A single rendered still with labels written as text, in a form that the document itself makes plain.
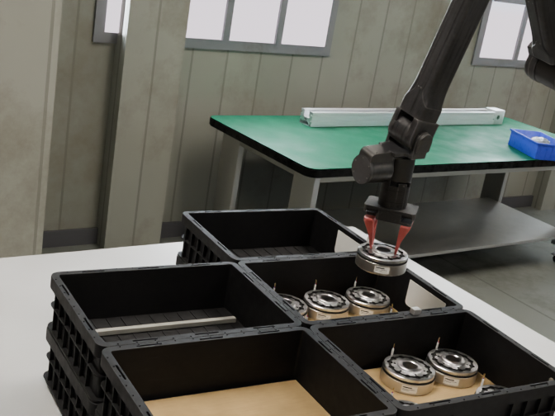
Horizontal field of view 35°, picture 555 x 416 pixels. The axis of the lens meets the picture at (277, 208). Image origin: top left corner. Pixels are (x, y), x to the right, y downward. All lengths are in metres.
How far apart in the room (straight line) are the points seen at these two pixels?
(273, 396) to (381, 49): 3.60
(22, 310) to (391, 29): 3.37
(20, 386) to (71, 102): 2.43
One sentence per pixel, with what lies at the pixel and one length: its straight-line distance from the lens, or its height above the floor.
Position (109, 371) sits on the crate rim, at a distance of 1.42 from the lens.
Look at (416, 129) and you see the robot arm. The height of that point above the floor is 1.30.
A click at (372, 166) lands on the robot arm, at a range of 1.63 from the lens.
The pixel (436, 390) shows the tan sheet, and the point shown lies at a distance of 1.73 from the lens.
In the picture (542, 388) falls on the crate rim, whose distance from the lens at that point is 1.63.
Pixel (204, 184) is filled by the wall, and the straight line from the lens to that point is 4.52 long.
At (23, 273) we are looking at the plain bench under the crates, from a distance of 2.26.
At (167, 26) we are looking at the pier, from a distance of 4.07.
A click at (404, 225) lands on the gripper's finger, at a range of 1.71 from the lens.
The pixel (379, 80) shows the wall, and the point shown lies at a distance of 5.03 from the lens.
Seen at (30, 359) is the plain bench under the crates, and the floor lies 0.70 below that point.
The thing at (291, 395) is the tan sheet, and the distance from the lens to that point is 1.60.
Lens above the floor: 1.63
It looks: 18 degrees down
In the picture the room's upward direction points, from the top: 10 degrees clockwise
